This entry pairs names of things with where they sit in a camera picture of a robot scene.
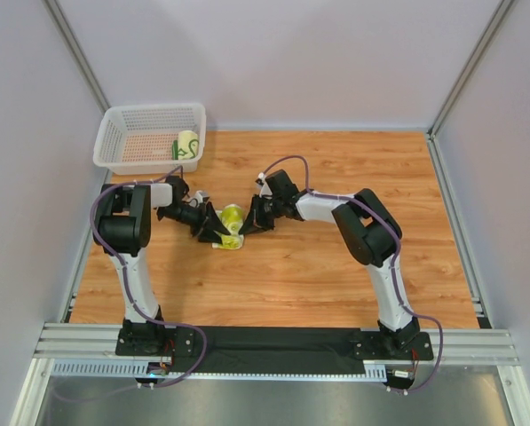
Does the yellow and cream towel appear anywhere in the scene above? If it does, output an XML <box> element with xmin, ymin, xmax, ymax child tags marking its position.
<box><xmin>211</xmin><ymin>204</ymin><xmax>244</xmax><ymax>250</ymax></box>

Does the green and cream patterned towel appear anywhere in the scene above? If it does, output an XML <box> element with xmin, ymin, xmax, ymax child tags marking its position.
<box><xmin>171</xmin><ymin>130</ymin><xmax>200</xmax><ymax>161</ymax></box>

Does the white perforated plastic basket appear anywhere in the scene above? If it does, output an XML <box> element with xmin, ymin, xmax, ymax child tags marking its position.
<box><xmin>93</xmin><ymin>103</ymin><xmax>207</xmax><ymax>176</ymax></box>

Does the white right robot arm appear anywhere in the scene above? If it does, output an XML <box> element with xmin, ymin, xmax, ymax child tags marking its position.
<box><xmin>240</xmin><ymin>189</ymin><xmax>413</xmax><ymax>350</ymax></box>

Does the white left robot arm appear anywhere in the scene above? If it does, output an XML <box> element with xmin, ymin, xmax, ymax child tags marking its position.
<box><xmin>90</xmin><ymin>174</ymin><xmax>231</xmax><ymax>330</ymax></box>

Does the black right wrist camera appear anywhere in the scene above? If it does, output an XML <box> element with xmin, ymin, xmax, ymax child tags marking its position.
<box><xmin>260</xmin><ymin>170</ymin><xmax>299</xmax><ymax>200</ymax></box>

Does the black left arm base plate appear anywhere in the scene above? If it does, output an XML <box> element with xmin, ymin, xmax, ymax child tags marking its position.
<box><xmin>115</xmin><ymin>327</ymin><xmax>203</xmax><ymax>358</ymax></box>

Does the grey slotted cable duct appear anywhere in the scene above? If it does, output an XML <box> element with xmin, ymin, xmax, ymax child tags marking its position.
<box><xmin>51</xmin><ymin>359</ymin><xmax>388</xmax><ymax>382</ymax></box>

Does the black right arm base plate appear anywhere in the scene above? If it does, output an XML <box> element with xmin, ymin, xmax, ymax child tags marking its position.
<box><xmin>350</xmin><ymin>330</ymin><xmax>434</xmax><ymax>361</ymax></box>

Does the aluminium front frame rail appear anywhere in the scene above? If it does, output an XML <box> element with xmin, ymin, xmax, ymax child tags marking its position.
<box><xmin>34</xmin><ymin>323</ymin><xmax>518</xmax><ymax>366</ymax></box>

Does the aluminium left corner post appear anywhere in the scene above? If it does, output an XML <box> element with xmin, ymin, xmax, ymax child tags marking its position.
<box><xmin>42</xmin><ymin>0</ymin><xmax>111</xmax><ymax>114</ymax></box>

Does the aluminium corner post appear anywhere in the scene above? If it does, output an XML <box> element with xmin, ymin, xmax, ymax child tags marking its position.
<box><xmin>42</xmin><ymin>0</ymin><xmax>111</xmax><ymax>114</ymax></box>
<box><xmin>426</xmin><ymin>0</ymin><xmax>518</xmax><ymax>137</ymax></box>

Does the aluminium right corner post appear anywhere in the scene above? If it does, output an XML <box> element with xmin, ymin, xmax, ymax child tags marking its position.
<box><xmin>426</xmin><ymin>0</ymin><xmax>518</xmax><ymax>137</ymax></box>

